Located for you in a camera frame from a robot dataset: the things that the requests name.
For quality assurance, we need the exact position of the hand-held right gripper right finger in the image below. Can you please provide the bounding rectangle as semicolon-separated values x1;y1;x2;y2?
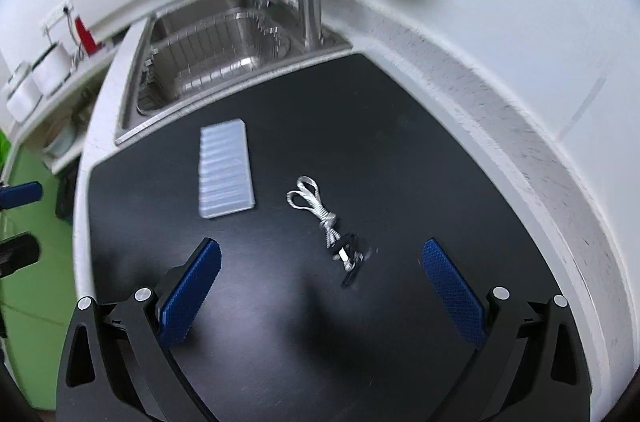
421;238;593;422

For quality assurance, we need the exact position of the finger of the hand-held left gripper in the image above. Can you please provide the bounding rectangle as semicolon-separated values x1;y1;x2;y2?
0;181;43;210
0;232;40;277

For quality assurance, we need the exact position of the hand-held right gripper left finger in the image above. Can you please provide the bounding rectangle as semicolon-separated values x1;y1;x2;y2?
56;238;223;422

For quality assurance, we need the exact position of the green cabinet front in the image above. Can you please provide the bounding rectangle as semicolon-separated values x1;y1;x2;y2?
0;137;86;408

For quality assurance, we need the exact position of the white canister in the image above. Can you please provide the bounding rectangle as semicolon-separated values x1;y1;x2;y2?
30;45;73;96
5;62;43;123

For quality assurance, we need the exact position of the translucent plastic lid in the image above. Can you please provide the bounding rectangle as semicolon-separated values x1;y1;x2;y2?
198;118;256;219

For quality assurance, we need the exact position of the red box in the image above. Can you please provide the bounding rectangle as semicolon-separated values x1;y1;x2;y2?
74;16;103;54

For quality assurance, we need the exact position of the black countertop mat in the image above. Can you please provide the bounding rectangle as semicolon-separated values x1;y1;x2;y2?
82;52;591;422

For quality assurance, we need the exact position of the stainless steel sink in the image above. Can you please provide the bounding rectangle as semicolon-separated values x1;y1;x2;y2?
114;0;351;146

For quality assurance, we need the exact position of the white lanyard with black clip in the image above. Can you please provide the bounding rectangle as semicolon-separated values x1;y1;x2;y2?
286;176;377;288

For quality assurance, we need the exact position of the wall socket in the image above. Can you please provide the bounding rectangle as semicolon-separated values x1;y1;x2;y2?
40;2;76;28

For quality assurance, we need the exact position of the wire sink basket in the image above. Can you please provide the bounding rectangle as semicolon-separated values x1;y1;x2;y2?
137;10;292;113

